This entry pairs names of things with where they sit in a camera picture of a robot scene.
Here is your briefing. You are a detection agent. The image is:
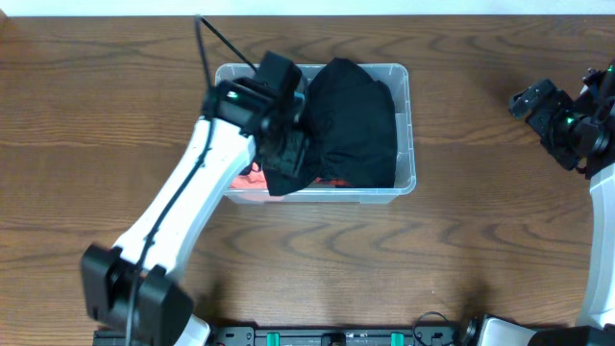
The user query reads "pink garment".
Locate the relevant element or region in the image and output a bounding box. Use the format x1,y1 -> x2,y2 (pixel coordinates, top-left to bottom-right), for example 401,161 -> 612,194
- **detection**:
230,162 -> 269,202

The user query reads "large black garment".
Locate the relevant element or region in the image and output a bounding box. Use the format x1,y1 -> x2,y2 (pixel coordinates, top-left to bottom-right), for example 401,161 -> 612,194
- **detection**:
263,58 -> 398,196

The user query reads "red navy plaid shirt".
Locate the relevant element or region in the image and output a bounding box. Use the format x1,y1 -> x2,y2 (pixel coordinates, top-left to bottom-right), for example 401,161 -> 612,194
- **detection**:
312,177 -> 353,188

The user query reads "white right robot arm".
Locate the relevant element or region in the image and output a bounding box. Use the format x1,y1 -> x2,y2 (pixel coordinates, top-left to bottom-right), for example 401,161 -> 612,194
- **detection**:
459,64 -> 614,346

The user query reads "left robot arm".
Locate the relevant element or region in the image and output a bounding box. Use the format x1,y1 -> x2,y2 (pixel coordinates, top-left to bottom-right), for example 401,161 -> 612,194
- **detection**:
80,52 -> 308,345

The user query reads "clear plastic storage bin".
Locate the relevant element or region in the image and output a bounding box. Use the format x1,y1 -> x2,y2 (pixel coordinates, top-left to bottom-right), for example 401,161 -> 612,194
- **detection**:
225,63 -> 417,205

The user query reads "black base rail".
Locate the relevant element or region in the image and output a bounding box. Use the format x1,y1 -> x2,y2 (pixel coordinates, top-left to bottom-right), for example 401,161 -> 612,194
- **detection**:
92,325 -> 481,346

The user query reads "looped black cable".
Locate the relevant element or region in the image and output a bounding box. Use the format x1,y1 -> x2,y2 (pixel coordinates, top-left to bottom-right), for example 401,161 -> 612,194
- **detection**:
412,309 -> 462,346

